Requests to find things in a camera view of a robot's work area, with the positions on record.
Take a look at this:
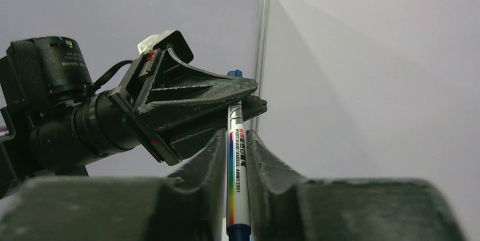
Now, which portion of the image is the white whiteboard marker pen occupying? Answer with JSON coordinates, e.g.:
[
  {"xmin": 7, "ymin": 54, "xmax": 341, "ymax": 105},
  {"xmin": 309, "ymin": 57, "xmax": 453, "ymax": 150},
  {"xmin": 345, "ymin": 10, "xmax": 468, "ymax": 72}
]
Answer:
[{"xmin": 226, "ymin": 102, "xmax": 251, "ymax": 240}]

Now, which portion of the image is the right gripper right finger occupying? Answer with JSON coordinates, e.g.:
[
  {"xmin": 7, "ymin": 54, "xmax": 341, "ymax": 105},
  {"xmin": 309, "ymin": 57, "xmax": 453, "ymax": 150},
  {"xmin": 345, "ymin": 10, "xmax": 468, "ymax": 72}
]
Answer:
[{"xmin": 246, "ymin": 130, "xmax": 465, "ymax": 240}]

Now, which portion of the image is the blue marker cap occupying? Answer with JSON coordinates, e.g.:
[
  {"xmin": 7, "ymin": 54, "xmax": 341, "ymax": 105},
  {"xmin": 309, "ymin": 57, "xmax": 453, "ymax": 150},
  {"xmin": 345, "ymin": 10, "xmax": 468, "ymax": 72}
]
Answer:
[{"xmin": 227, "ymin": 69, "xmax": 243, "ymax": 78}]

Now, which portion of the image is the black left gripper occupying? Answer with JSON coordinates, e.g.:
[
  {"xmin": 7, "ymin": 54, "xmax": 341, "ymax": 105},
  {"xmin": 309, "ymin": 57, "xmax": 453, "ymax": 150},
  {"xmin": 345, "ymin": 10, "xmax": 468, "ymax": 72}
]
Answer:
[{"xmin": 108, "ymin": 48, "xmax": 267, "ymax": 166}]

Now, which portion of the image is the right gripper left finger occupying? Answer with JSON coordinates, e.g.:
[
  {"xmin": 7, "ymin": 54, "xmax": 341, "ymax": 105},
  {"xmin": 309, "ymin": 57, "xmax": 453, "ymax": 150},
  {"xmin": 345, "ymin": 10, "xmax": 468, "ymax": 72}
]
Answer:
[{"xmin": 1, "ymin": 130, "xmax": 226, "ymax": 240}]

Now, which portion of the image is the aluminium corner frame post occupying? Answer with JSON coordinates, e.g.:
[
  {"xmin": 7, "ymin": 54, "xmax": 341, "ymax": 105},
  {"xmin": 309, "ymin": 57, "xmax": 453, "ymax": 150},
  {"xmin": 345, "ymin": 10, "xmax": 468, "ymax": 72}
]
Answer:
[{"xmin": 250, "ymin": 0, "xmax": 273, "ymax": 133}]

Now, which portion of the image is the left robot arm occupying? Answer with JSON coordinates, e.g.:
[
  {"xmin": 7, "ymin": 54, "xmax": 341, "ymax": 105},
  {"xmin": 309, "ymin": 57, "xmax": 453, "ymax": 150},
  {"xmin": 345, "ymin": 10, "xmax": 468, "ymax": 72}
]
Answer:
[{"xmin": 1, "ymin": 31, "xmax": 267, "ymax": 197}]

